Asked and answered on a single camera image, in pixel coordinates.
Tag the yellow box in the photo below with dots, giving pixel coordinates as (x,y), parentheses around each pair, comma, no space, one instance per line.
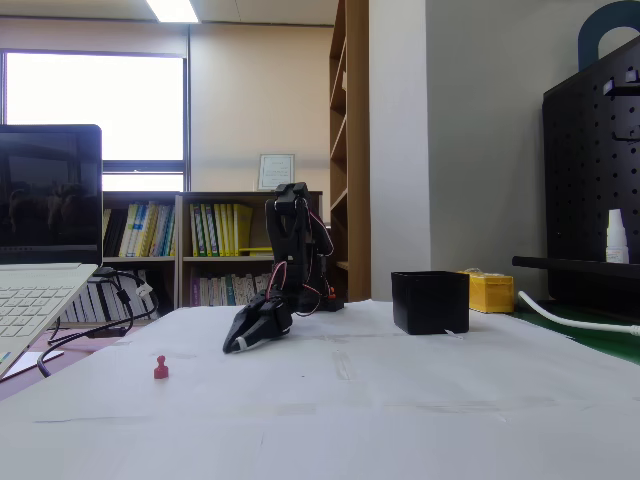
(492,295)

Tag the white pegboard clip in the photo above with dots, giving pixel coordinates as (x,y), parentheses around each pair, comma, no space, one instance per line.
(607,87)
(631,76)

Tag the low wooden bookshelf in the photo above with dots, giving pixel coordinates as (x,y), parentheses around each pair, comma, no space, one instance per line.
(225,197)
(140,195)

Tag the black square container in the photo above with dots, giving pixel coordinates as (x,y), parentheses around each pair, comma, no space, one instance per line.
(430,302)

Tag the white card with coloured edge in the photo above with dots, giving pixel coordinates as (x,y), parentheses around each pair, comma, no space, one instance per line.
(35,361)

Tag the dark blue arch panel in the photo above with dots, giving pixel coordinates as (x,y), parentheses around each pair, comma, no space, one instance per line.
(589,35)

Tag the black binder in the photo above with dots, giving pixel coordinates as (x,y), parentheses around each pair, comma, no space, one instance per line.
(116,232)

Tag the black shelf rail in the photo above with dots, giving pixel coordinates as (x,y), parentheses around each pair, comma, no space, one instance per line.
(575,266)

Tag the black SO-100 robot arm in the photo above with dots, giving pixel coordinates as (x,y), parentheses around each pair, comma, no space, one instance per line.
(291,240)

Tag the ceiling light panel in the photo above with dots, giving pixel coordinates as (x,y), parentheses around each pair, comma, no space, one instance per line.
(172,10)

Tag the white laptop with dark screen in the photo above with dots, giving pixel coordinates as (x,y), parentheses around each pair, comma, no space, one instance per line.
(50,200)

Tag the window with dark frame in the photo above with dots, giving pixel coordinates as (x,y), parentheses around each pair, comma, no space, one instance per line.
(95,105)

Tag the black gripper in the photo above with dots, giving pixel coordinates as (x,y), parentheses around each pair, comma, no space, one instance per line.
(261,322)

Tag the small red pawn piece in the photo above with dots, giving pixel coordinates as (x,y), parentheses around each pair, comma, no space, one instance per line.
(160,370)

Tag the black laptop adapter plug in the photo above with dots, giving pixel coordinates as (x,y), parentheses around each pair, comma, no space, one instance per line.
(104,274)

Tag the tall wooden bookshelf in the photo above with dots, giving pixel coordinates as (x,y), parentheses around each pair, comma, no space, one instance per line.
(357,150)

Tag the framed white certificate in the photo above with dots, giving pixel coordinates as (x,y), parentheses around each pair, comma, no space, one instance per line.
(276,170)

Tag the green mat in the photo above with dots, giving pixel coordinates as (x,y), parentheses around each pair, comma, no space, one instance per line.
(600,340)

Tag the white paper table cover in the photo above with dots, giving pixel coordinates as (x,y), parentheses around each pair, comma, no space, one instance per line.
(320,410)

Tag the white plastic bottle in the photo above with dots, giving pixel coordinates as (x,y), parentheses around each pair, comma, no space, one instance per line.
(617,240)

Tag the black pegboard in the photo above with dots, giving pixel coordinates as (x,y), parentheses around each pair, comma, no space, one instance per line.
(585,190)

